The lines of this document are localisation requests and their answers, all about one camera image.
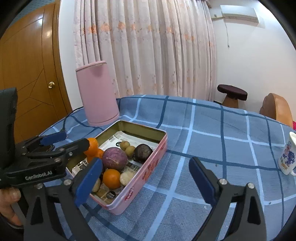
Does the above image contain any white printed mug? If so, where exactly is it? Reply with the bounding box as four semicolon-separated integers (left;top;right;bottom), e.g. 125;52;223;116
278;132;296;177

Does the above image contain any white air conditioner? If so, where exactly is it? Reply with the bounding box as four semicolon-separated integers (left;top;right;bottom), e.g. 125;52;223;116
220;5;259;23

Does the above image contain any pink rectangular tin box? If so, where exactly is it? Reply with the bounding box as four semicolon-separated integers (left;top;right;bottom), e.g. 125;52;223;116
89;120;168;215

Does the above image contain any orange tangerine front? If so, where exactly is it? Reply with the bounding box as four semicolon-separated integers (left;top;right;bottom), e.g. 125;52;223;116
102;169;121;190

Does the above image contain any orange tangerine behind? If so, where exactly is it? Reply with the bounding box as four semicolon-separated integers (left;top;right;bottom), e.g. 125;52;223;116
86;149;104;163

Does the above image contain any beige fruit near finger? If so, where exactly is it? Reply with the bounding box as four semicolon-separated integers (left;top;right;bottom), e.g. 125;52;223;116
92;178;101;193

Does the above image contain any person's left hand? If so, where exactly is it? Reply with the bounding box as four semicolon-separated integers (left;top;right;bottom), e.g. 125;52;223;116
1;188;22;226

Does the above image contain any small brown longan right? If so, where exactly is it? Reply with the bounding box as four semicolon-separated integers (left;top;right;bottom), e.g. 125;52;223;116
125;146;135;160

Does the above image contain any wooden door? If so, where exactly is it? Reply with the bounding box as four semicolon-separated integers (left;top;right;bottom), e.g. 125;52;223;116
1;1;72;143

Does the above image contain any pink cylindrical container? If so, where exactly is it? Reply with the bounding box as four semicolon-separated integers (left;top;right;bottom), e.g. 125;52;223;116
76;61;119;126

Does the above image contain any large purple passion fruit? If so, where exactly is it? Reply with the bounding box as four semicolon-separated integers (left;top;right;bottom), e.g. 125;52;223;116
102;147;128;171

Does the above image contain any pale beige round fruit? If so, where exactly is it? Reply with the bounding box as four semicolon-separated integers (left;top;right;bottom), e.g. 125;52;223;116
119;171;136;186

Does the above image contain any small brown longan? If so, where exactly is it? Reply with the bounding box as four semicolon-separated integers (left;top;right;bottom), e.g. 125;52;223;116
119;141;130;151
125;146;135;160

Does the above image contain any pink floral curtain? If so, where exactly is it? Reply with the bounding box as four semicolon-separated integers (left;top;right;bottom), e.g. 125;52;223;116
74;1;217;101

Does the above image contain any printed paper liner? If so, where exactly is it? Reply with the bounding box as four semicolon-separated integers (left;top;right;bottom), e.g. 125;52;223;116
72;131;159;209

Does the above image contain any brass door knob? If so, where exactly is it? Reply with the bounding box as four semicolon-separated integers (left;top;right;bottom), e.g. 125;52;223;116
48;81;55;89

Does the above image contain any dark round stool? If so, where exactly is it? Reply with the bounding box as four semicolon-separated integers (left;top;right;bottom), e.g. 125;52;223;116
217;84;248;108

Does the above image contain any small brown longan left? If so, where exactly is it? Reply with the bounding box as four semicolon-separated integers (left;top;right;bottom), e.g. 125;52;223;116
119;141;130;151

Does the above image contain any blue plaid tablecloth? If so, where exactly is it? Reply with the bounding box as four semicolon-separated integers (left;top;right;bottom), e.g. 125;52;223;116
38;94;296;241

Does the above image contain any orange tangerine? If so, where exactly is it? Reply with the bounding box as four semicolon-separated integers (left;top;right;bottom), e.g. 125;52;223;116
102;169;121;190
86;149;104;163
84;138;98;156

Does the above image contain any dark purple fruit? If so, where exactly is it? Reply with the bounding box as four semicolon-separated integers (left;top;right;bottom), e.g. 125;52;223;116
132;144;152;164

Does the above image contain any wooden chair back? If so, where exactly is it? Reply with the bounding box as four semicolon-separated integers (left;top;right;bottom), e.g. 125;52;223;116
259;93;293;128

